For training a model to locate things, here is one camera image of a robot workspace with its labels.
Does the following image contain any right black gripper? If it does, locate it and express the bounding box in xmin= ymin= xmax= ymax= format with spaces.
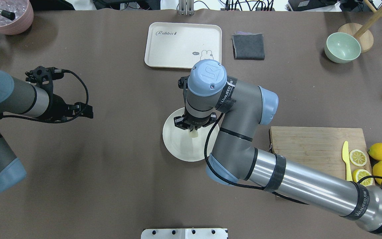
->
xmin=174 ymin=112 xmax=217 ymax=131

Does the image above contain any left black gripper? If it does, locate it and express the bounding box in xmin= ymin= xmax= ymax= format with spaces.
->
xmin=43 ymin=94 xmax=94 ymax=121

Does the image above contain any pale white bun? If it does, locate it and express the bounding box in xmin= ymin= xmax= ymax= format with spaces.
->
xmin=189 ymin=130 xmax=199 ymax=138

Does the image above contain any round cream plate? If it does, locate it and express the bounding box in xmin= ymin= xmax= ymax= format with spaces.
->
xmin=162 ymin=107 xmax=214 ymax=162

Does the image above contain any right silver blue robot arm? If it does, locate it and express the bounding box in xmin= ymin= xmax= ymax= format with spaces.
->
xmin=174 ymin=59 xmax=382 ymax=236

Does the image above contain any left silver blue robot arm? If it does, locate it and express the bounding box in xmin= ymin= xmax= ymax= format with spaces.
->
xmin=0 ymin=66 xmax=94 ymax=193

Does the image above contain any cream rabbit tray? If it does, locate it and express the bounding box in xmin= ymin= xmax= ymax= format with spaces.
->
xmin=144 ymin=22 xmax=222 ymax=69

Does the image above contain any lemon half near bun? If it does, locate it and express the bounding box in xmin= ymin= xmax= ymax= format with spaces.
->
xmin=349 ymin=149 xmax=368 ymax=167

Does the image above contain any folded grey cloth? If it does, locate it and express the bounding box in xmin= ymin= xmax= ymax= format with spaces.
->
xmin=232 ymin=32 xmax=265 ymax=60

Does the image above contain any pink bowl with ice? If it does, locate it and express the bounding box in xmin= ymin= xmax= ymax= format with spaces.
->
xmin=0 ymin=0 xmax=34 ymax=35

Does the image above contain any wooden cutting board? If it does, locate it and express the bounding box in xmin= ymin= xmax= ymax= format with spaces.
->
xmin=269 ymin=126 xmax=367 ymax=180

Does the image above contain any yellow plastic knife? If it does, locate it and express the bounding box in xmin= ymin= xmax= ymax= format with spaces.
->
xmin=341 ymin=141 xmax=353 ymax=182

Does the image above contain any mint green bowl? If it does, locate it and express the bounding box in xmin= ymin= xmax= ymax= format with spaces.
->
xmin=324 ymin=32 xmax=362 ymax=64

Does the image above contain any lemon half far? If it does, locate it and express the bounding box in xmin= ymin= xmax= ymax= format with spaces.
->
xmin=352 ymin=169 xmax=374 ymax=187

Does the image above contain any wooden cup tree stand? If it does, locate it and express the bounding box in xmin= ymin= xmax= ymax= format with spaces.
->
xmin=338 ymin=0 xmax=382 ymax=53

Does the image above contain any yellow lemon near lime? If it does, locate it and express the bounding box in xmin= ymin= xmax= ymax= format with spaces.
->
xmin=372 ymin=161 xmax=382 ymax=177

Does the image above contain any yellow lemon outer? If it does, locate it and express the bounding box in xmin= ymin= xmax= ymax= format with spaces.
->
xmin=368 ymin=143 xmax=382 ymax=161

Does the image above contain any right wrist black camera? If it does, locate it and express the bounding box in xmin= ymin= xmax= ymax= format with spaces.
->
xmin=178 ymin=75 xmax=189 ymax=102

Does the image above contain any aluminium frame post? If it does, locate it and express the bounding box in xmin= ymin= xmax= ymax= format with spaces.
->
xmin=178 ymin=0 xmax=195 ymax=16

